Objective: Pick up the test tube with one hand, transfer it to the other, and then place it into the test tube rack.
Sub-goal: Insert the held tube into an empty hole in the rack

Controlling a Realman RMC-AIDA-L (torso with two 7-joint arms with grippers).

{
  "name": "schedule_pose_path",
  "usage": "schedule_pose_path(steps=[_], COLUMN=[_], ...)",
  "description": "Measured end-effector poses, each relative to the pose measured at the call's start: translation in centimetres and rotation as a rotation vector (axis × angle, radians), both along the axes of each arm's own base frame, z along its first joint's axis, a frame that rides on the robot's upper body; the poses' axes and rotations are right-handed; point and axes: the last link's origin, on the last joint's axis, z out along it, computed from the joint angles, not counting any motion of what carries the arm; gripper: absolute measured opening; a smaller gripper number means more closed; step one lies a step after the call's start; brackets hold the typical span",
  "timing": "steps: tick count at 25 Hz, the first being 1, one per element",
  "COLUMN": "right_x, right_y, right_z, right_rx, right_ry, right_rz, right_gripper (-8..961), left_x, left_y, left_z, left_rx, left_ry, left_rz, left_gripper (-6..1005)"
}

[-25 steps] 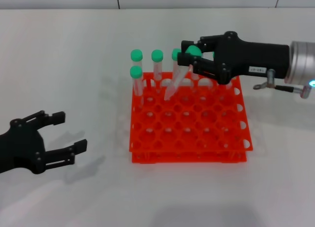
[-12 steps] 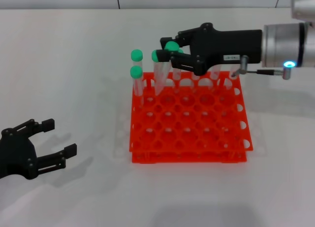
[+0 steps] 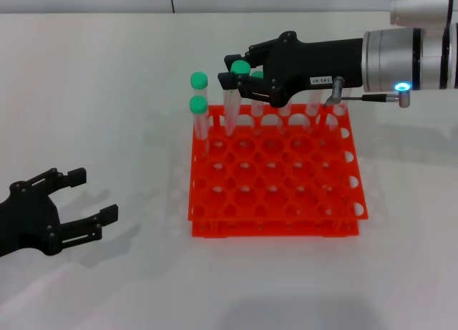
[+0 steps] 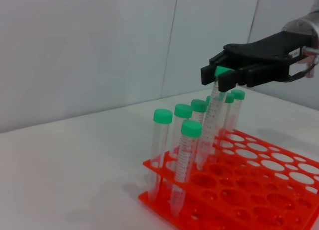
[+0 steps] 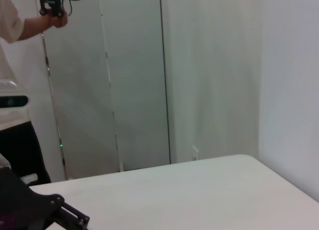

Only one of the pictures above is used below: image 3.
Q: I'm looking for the clear test tube green cap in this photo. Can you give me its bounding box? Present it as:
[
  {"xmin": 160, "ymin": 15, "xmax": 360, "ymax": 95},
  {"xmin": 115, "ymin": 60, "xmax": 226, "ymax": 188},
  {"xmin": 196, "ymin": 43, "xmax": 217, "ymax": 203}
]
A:
[
  {"xmin": 304, "ymin": 89, "xmax": 323, "ymax": 130},
  {"xmin": 222, "ymin": 60, "xmax": 250, "ymax": 137},
  {"xmin": 189, "ymin": 95, "xmax": 212, "ymax": 157},
  {"xmin": 250, "ymin": 70, "xmax": 266, "ymax": 134},
  {"xmin": 327, "ymin": 88, "xmax": 351, "ymax": 130},
  {"xmin": 190, "ymin": 71, "xmax": 210, "ymax": 99},
  {"xmin": 278, "ymin": 102, "xmax": 296, "ymax": 134}
]

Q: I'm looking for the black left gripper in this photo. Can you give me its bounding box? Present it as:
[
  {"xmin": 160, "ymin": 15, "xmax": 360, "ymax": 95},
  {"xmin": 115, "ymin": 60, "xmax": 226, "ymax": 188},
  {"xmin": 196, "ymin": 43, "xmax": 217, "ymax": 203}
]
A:
[{"xmin": 0, "ymin": 168, "xmax": 119, "ymax": 258}]

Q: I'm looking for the orange plastic test tube rack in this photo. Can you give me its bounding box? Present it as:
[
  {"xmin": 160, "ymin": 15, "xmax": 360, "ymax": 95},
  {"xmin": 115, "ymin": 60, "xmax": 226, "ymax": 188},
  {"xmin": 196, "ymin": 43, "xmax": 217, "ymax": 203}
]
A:
[{"xmin": 187, "ymin": 104, "xmax": 369, "ymax": 239}]

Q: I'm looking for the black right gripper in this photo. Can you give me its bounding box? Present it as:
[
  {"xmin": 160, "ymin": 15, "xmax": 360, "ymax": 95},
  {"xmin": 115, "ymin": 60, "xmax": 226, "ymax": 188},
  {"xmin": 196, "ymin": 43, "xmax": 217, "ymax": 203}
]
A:
[{"xmin": 218, "ymin": 31, "xmax": 365, "ymax": 108}]

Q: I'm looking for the right arm connector cable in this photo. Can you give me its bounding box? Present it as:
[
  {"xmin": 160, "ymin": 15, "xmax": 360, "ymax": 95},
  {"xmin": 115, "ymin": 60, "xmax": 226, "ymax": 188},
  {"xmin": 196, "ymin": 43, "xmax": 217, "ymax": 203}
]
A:
[{"xmin": 323, "ymin": 77, "xmax": 412, "ymax": 109}]

